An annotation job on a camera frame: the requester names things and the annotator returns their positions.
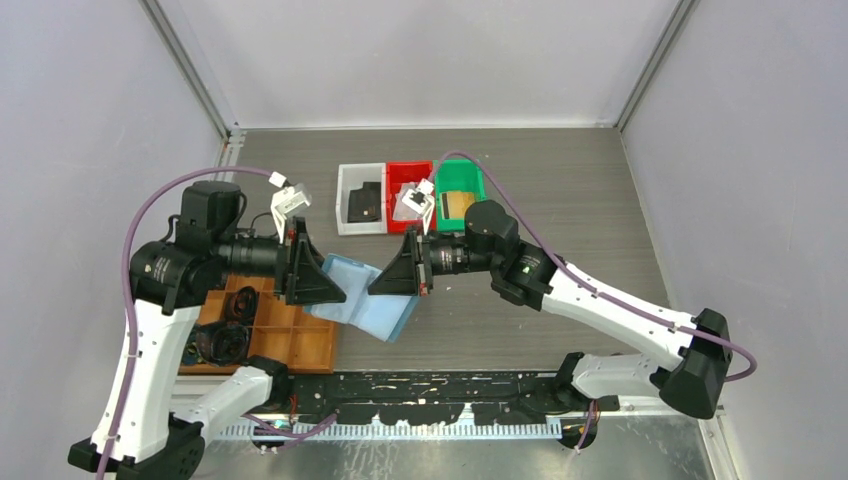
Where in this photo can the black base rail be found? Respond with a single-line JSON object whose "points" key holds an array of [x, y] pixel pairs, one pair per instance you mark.
{"points": [[424, 398]]}

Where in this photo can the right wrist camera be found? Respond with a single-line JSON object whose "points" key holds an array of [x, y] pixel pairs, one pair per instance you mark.
{"points": [[421, 201]]}

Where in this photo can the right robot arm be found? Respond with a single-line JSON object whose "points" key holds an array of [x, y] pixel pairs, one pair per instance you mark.
{"points": [[679, 358]]}

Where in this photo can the white plastic bin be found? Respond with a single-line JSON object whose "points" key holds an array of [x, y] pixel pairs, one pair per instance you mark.
{"points": [[352, 176]]}

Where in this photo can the white cards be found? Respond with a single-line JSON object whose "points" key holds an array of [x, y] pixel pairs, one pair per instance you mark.
{"points": [[401, 212]]}

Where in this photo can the green plastic bin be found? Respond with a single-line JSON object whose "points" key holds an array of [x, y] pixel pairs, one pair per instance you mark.
{"points": [[457, 174]]}

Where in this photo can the blue card holder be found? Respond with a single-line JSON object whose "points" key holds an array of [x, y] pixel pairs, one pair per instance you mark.
{"points": [[382, 316]]}

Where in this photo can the gold cards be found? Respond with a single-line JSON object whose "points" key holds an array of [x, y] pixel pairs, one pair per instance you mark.
{"points": [[455, 203]]}

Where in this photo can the wooden compartment tray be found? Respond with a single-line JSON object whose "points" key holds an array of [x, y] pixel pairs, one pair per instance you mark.
{"points": [[306, 344]]}

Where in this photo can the red plastic bin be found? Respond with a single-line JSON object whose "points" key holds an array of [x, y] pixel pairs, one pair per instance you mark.
{"points": [[401, 176]]}

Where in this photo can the black cards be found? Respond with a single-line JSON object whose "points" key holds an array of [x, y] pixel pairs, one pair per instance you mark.
{"points": [[365, 203]]}

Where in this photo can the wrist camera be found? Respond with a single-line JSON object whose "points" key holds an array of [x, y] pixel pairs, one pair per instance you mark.
{"points": [[290, 201], [421, 201]]}

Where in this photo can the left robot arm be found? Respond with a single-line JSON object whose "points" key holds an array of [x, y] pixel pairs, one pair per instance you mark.
{"points": [[164, 284]]}

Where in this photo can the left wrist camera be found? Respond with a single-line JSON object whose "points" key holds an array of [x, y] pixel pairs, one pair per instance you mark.
{"points": [[290, 201]]}

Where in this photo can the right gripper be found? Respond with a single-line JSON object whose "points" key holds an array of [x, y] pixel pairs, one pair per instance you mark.
{"points": [[408, 274]]}

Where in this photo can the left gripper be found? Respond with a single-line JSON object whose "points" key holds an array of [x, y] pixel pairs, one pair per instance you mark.
{"points": [[299, 276]]}

